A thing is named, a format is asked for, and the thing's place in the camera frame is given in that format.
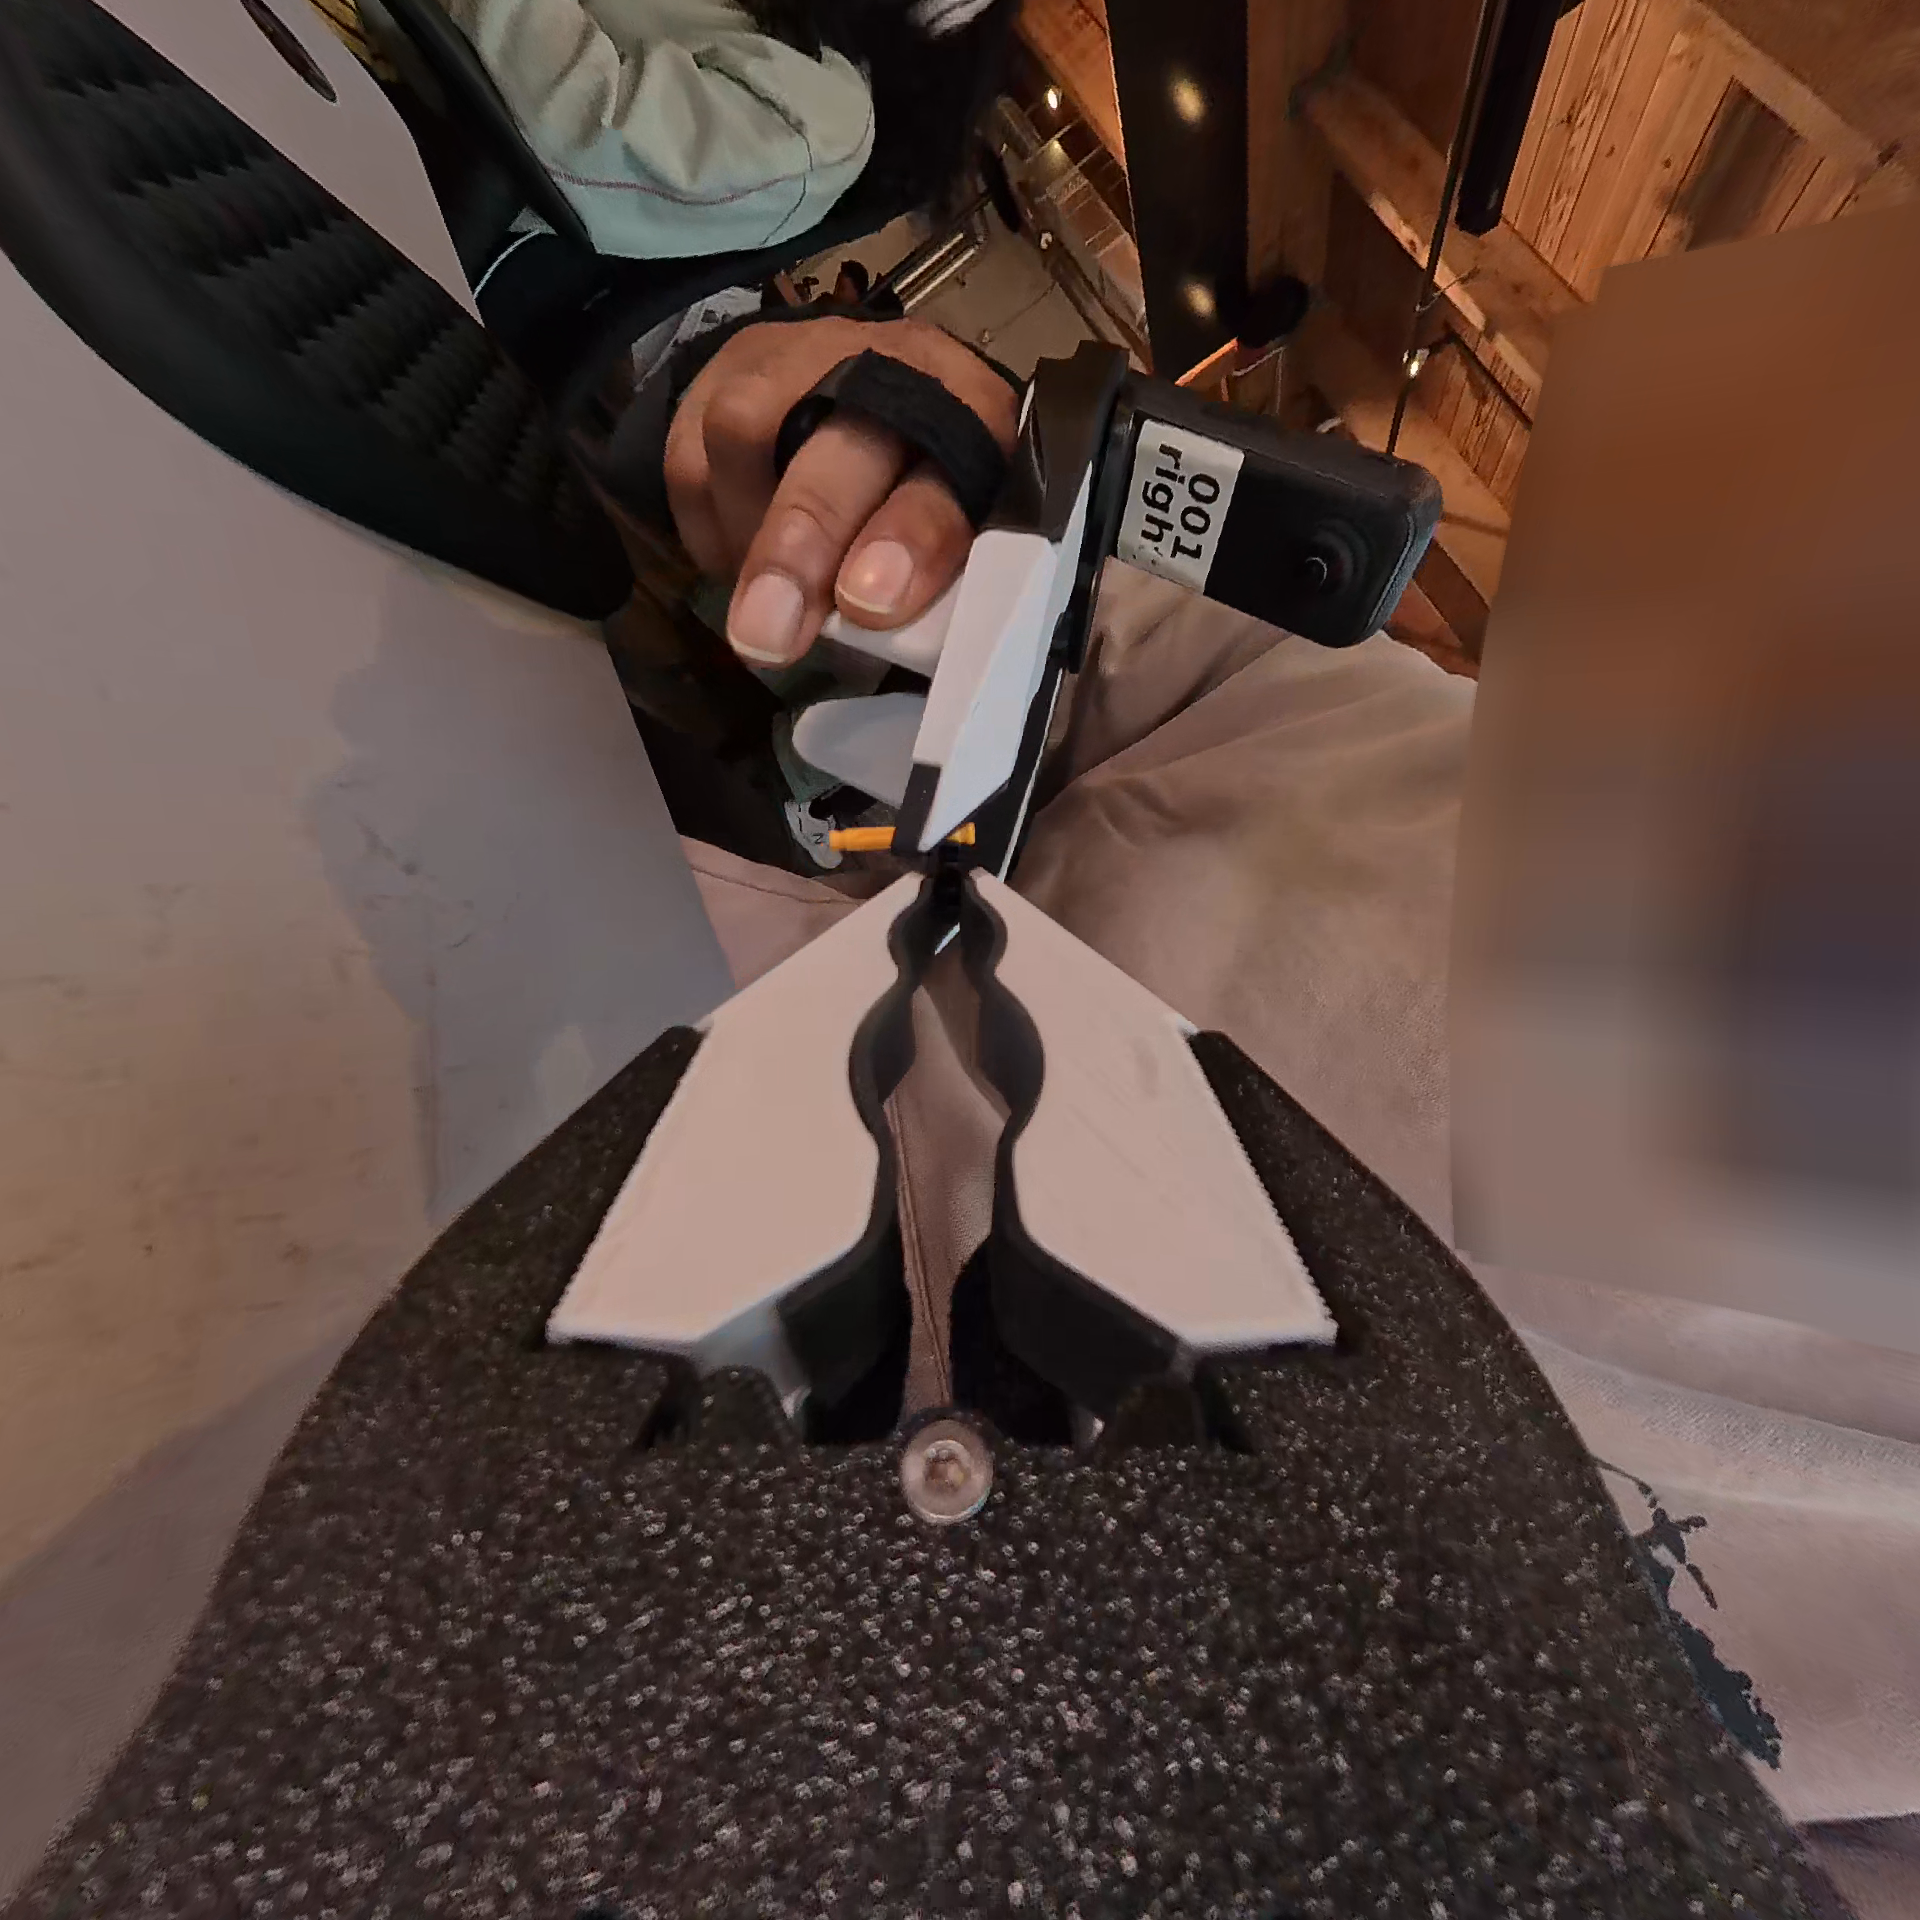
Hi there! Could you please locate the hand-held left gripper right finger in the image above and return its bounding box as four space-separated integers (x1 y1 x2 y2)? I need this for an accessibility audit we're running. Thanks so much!
958 874 1339 1402

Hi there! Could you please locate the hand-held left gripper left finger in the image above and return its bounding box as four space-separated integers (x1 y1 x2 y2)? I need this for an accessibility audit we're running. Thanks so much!
545 874 942 1408

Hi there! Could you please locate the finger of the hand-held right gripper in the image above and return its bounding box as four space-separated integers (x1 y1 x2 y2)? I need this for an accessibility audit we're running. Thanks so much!
896 537 1076 860
983 666 1089 887

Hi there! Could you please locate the person's right hand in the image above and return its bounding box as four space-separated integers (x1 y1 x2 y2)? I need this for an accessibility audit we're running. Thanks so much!
662 323 1023 671

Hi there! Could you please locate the person's beige shirt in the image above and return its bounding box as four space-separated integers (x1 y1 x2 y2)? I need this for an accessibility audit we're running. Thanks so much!
682 562 1920 1877

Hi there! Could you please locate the black pillar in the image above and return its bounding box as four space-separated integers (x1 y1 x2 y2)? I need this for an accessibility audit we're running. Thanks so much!
1102 0 1278 377

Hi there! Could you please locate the round desk cable grommet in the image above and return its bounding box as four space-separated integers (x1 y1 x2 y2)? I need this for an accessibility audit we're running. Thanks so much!
241 0 346 105

